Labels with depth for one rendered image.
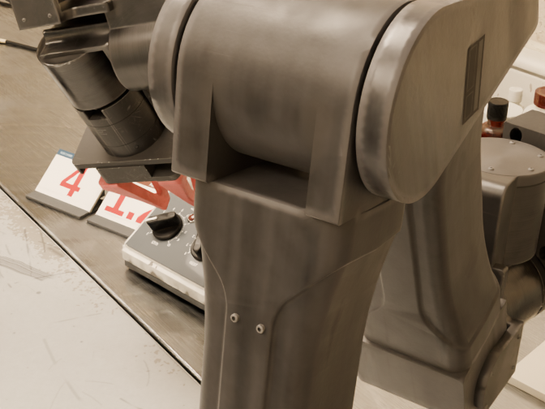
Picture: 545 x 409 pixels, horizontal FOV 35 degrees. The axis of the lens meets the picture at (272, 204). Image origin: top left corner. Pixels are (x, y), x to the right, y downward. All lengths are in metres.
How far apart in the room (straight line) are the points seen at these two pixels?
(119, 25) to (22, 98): 0.74
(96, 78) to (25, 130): 0.60
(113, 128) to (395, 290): 0.33
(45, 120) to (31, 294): 0.44
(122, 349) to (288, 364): 0.50
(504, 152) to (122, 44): 0.27
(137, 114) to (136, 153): 0.04
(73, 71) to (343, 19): 0.41
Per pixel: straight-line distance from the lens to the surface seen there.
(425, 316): 0.44
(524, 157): 0.53
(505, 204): 0.50
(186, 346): 0.79
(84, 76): 0.66
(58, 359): 0.80
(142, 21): 0.63
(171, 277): 0.84
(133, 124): 0.69
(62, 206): 1.03
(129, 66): 0.63
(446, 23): 0.27
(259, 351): 0.31
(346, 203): 0.27
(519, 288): 0.56
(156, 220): 0.87
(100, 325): 0.83
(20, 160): 1.16
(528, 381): 0.77
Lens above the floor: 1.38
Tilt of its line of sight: 28 degrees down
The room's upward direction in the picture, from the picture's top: straight up
